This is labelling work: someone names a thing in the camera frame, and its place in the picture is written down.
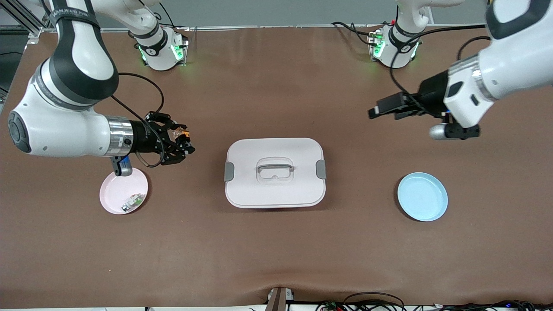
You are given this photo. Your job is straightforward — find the pink round plate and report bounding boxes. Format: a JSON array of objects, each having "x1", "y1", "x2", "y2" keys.
[{"x1": 99, "y1": 168, "x2": 149, "y2": 215}]

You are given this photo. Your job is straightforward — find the light blue round plate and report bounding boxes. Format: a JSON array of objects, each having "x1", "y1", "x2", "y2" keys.
[{"x1": 397, "y1": 172, "x2": 449, "y2": 222}]

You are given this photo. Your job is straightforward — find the brown table mat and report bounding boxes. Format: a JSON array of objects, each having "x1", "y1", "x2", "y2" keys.
[{"x1": 0, "y1": 25, "x2": 553, "y2": 308}]

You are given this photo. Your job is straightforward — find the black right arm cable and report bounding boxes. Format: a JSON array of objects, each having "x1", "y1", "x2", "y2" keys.
[{"x1": 110, "y1": 72, "x2": 165, "y2": 168}]

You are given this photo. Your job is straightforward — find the green push button switch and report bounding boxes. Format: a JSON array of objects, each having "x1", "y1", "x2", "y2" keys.
[{"x1": 121, "y1": 194, "x2": 146, "y2": 213}]

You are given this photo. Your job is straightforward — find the white lidded box grey handle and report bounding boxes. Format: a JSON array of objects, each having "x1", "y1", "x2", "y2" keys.
[{"x1": 224, "y1": 137, "x2": 327, "y2": 209}]

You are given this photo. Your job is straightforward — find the silver table edge rail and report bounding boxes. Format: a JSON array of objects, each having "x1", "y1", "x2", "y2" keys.
[{"x1": 41, "y1": 24, "x2": 489, "y2": 33}]

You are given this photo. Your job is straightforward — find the aluminium frame corner post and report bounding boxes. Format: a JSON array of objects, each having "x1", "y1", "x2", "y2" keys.
[{"x1": 0, "y1": 0, "x2": 52, "y2": 38}]

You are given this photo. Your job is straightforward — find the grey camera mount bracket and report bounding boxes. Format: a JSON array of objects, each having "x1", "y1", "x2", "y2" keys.
[{"x1": 266, "y1": 286, "x2": 296, "y2": 311}]

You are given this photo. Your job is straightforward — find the black looped cable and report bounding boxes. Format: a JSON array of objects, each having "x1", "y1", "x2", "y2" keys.
[{"x1": 343, "y1": 292, "x2": 406, "y2": 311}]

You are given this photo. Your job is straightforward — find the black cable bundle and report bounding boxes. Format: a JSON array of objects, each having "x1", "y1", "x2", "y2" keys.
[{"x1": 432, "y1": 300, "x2": 553, "y2": 311}]

